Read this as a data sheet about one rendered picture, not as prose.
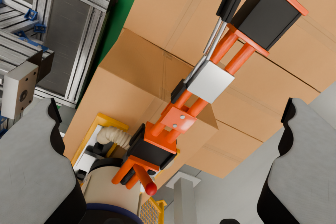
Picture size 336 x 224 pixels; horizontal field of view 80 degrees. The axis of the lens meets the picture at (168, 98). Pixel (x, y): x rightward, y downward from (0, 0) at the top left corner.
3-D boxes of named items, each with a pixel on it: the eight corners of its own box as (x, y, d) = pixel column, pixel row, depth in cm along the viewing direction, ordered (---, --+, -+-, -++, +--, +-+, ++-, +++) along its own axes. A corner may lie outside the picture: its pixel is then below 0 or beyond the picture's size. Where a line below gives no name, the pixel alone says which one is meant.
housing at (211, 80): (209, 93, 44) (212, 105, 40) (183, 78, 42) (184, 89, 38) (231, 68, 41) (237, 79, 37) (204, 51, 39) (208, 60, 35)
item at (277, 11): (256, 48, 38) (267, 57, 34) (226, 26, 36) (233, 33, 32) (292, 7, 34) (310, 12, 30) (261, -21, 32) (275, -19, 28)
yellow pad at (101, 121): (89, 183, 77) (85, 195, 73) (63, 174, 74) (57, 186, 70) (129, 125, 62) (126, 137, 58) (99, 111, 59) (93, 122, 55)
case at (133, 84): (142, 148, 124) (131, 216, 90) (79, 121, 113) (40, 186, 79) (202, 74, 96) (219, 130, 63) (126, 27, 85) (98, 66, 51)
